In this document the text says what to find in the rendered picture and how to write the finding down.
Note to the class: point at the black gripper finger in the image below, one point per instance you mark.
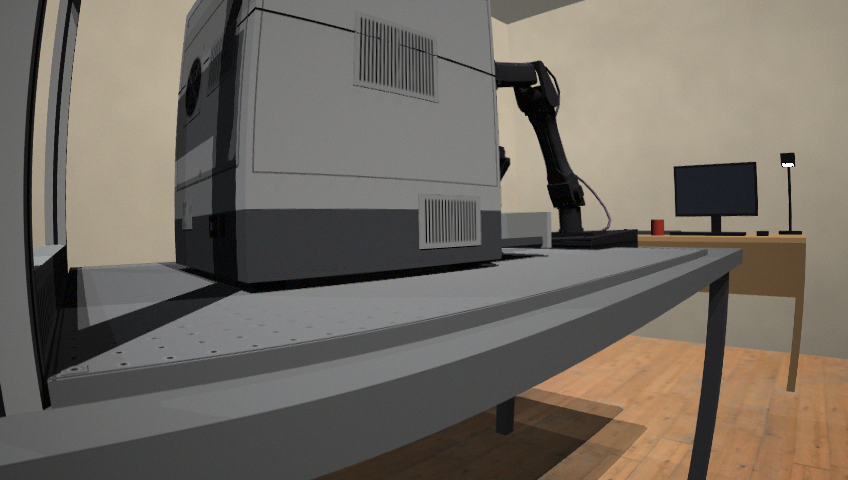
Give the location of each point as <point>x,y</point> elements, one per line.
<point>504,165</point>

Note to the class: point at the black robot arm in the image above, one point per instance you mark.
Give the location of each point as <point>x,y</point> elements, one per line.
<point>562,182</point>

